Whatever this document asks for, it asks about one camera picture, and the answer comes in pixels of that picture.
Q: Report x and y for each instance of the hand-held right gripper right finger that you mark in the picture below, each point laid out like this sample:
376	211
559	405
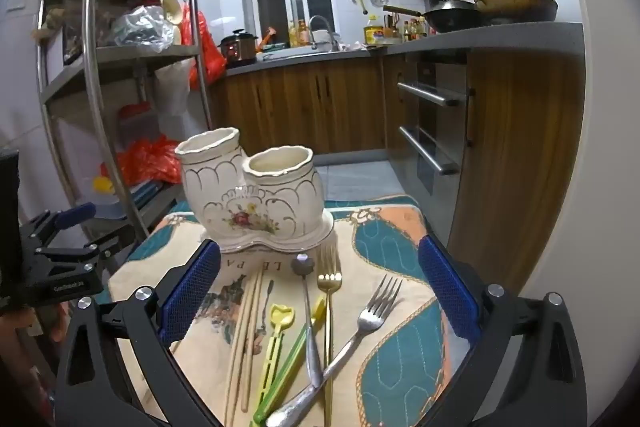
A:
447	292

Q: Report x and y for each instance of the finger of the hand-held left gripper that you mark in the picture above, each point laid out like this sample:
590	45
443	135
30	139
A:
65	253
75	213

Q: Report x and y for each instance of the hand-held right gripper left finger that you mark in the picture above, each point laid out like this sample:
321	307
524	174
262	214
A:
192	289

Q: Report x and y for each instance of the wooden chopstick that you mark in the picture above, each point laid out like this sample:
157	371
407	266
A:
251	342
237	347

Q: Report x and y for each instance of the silver fork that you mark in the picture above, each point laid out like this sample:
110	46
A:
372	317

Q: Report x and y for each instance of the white floral ceramic utensil holder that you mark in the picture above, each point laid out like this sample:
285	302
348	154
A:
260	202

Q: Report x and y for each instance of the gold fork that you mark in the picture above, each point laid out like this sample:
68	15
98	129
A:
330	284

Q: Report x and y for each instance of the yellow-green plastic chopsticks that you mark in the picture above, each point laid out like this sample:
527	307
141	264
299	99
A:
292	352

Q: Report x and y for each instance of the silver spoon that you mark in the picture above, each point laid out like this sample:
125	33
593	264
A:
310	332

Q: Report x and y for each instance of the small yellow object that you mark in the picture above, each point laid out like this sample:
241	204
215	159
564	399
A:
103	185

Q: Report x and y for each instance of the printed quilted table mat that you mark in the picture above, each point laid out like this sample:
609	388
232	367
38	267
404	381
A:
400	357

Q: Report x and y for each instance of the crumpled red plastic bag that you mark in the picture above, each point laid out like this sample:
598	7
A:
150	159

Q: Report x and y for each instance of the red lidded plastic container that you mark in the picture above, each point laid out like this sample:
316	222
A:
135	117

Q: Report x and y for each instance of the wooden cabinet end panel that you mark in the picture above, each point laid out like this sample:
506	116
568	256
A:
525	157

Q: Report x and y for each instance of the metal shelf rack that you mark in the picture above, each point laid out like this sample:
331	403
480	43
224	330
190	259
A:
92	57

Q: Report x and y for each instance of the white plastic bag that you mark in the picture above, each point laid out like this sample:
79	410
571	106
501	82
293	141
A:
172	89

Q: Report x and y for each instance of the built-in steel oven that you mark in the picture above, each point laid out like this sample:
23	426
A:
440	127

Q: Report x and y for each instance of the clear plastic bag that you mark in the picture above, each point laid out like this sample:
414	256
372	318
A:
142	29

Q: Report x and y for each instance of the hanging red plastic bag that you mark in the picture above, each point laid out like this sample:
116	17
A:
207	52

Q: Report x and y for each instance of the wooden base cabinet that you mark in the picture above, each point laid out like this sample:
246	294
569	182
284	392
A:
300	107

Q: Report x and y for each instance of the wooden ladle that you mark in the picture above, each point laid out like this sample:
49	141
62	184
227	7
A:
171	9

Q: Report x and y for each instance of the dark red rice cooker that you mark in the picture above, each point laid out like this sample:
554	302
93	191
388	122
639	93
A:
239	49

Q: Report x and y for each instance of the grey kitchen countertop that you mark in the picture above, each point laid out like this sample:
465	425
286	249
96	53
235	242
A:
500	37

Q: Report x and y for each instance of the row of condiment bottles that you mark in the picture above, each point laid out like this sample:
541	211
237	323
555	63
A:
407	29

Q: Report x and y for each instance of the yellow cooking oil bottle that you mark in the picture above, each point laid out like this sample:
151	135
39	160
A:
372	32

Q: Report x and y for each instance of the amber bottles by window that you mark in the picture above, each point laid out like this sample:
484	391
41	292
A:
299	34

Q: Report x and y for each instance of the chrome sink faucet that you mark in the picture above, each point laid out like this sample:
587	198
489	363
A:
320	27

